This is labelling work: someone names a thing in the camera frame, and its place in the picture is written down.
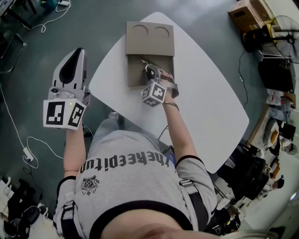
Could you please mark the black wrist band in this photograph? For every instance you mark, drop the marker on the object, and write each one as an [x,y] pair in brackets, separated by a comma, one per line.
[174,105]

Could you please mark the black office chair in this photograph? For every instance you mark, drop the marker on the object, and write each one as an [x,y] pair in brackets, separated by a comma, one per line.
[250,175]

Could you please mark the blue waist device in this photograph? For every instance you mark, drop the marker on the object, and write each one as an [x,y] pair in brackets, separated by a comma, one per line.
[171,156]

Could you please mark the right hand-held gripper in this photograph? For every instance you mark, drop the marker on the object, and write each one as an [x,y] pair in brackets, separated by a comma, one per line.
[155,92]

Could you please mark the person's left forearm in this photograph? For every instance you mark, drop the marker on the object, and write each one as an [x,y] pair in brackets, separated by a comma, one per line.
[73,151]

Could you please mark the black standing fan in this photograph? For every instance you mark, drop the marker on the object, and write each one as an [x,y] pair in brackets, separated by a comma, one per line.
[286,38]

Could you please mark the large brown cardboard box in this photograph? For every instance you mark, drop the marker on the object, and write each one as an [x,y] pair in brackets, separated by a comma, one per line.
[247,14]

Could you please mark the grey printed t-shirt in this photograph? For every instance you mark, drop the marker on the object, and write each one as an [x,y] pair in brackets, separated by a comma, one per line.
[130,182]

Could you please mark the small desk fan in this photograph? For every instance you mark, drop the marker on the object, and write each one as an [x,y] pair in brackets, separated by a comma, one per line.
[290,149]

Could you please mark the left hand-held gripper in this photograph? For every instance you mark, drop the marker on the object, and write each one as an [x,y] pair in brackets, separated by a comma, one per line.
[74,93]

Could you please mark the person's right hand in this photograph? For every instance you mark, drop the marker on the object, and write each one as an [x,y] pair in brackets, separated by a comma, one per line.
[167,75]

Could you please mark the pile of black gear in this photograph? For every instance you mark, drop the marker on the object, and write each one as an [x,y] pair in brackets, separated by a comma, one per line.
[25,210]

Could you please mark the metal frame chair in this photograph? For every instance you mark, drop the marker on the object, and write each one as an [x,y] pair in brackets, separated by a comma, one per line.
[14,53]

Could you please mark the person's right forearm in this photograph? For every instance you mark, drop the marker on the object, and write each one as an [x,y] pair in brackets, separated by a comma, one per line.
[180,135]

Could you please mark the black equipment case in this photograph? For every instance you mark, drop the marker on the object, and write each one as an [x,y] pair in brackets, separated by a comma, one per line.
[276,74]

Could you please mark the brown cardboard container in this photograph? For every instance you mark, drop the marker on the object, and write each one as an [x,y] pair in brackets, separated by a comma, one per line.
[149,44]

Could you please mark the grey trousers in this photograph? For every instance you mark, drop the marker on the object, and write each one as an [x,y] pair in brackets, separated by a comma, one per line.
[109,130]

